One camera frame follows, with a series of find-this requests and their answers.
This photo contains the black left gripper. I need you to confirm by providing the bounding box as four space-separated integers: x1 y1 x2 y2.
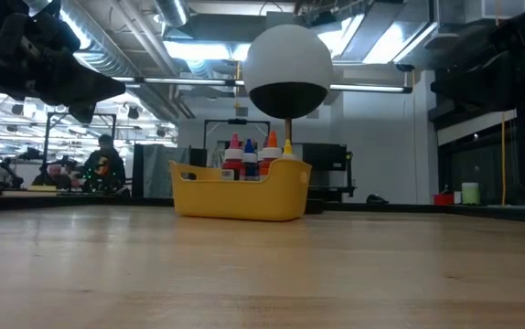
0 13 126 124

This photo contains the large blue food coloring bottle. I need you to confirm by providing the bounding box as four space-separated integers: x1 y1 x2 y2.
241 138 259 182

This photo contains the yellow plastic basket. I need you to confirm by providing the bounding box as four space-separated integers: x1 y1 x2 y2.
169 158 313 223

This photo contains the large orange food coloring bottle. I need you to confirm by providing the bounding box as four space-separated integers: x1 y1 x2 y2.
258 131 284 177

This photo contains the large yellow food coloring bottle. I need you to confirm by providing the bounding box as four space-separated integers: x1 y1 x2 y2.
280 139 298 162

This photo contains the person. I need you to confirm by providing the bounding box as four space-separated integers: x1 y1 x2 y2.
81 133 127 193

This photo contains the grey panel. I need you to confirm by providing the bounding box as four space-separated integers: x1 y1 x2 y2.
133 143 191 198

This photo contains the green and white cup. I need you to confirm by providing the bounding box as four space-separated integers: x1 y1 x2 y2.
461 182 481 206

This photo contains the long ceiling light tube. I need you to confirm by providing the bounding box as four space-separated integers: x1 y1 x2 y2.
111 75 413 95

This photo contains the black box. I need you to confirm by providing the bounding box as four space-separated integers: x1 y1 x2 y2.
188 146 209 168

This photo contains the black monitor on stand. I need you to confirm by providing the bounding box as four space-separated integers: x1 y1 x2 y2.
301 142 358 202

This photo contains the black frame stand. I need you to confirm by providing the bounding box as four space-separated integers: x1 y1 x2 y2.
203 119 272 161

